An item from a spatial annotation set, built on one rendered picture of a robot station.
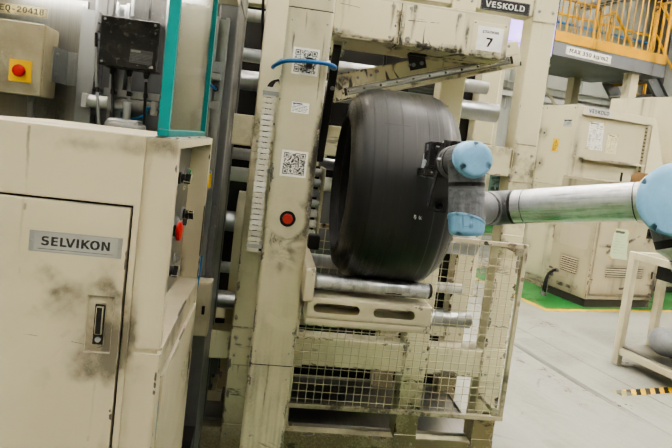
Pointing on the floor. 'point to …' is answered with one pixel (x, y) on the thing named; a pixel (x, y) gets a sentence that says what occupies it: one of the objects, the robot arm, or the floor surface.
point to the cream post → (289, 199)
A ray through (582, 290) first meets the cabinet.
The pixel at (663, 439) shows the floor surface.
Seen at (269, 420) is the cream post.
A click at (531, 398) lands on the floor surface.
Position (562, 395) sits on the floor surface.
